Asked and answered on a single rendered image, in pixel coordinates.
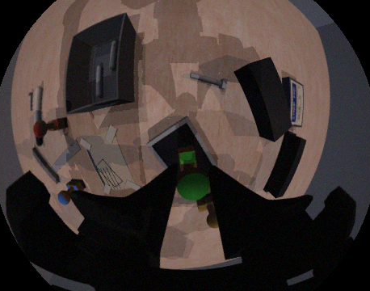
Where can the brown hand stamp with red-topped knob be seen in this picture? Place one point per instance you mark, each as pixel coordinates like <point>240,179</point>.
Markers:
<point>40,127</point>

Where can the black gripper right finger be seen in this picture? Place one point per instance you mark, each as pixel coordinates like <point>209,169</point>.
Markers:
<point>243,215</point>

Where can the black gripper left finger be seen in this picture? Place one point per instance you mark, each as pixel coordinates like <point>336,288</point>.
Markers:
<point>143,214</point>

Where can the brown wooden date stamp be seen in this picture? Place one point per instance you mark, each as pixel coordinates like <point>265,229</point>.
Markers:
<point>73,185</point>

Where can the brown wooden hand stamp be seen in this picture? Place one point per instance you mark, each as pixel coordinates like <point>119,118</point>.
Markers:
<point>205,204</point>

